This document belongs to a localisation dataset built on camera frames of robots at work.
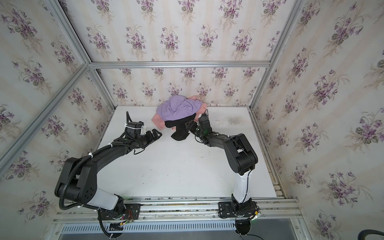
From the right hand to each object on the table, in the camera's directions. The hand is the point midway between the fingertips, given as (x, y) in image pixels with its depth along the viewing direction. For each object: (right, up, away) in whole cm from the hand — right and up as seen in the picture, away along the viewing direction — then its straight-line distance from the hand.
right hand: (186, 126), depth 96 cm
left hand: (-17, -6, -6) cm, 19 cm away
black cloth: (-4, -5, +7) cm, 9 cm away
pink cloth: (-20, +2, +12) cm, 23 cm away
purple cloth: (-6, +14, +12) cm, 19 cm away
